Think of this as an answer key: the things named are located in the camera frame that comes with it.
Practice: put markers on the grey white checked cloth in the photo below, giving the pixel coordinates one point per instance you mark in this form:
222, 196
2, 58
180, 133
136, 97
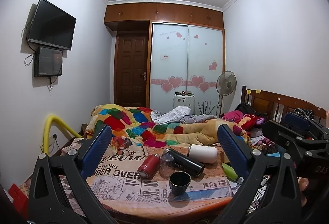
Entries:
180, 114

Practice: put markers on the black thermos bottle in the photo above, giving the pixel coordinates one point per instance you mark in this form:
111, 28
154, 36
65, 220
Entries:
193, 168

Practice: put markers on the dark brown wooden door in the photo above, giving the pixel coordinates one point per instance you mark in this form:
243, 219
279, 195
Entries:
130, 69

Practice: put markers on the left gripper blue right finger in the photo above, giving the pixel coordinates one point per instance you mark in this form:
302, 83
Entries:
236, 150

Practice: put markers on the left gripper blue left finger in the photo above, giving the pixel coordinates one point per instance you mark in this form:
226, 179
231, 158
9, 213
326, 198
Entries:
92, 150

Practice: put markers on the dark green ceramic cup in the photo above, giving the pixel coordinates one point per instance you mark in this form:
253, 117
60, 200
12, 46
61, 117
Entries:
178, 182

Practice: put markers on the yellow padded rail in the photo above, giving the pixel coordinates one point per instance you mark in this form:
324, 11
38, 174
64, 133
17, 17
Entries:
53, 124

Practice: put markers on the small wall mounted monitor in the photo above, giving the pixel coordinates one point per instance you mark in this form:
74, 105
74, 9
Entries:
48, 62

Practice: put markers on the clear plastic tumbler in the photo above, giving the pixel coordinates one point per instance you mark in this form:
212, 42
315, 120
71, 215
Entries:
167, 166

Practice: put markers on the wooden bed headboard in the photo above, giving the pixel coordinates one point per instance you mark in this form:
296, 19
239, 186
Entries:
275, 106

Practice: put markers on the white bedside cabinet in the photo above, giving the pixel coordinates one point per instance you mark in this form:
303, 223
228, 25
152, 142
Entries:
184, 99

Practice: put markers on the white thermos bottle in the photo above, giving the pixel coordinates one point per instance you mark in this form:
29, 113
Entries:
203, 154

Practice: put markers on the newspaper print tablecloth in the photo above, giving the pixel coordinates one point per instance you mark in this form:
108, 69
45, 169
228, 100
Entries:
115, 192

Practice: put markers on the colourful patchwork blanket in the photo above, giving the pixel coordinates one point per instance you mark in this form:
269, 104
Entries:
135, 123

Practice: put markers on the large wall mounted television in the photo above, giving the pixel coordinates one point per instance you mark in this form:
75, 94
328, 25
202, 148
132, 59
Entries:
52, 27

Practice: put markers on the light green bottle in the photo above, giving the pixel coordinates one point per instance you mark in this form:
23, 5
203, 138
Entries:
231, 174

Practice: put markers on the sliding wardrobe with heart stickers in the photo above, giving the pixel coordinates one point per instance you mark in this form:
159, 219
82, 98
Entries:
185, 52

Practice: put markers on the standing electric fan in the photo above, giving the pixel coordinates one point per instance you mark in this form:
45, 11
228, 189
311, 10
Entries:
225, 85

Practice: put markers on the red thermos bottle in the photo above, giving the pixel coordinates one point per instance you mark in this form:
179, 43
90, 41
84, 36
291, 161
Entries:
149, 167

